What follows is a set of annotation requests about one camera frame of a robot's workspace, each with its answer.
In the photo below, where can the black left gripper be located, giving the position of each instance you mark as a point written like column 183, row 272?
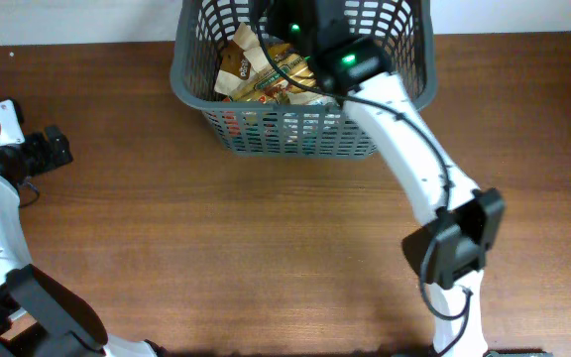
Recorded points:
column 57, row 147

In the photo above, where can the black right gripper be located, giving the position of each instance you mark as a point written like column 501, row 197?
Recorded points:
column 281, row 13

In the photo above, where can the San Remo spaghetti packet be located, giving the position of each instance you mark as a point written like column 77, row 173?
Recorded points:
column 258, row 80

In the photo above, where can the beige Pantree mushroom pouch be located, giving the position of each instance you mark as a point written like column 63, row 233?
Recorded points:
column 242, row 59

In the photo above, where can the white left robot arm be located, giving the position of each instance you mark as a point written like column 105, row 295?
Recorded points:
column 38, row 315

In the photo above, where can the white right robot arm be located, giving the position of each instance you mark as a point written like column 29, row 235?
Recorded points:
column 459, row 222

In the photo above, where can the grey plastic basket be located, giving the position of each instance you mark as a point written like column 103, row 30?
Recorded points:
column 402, row 28

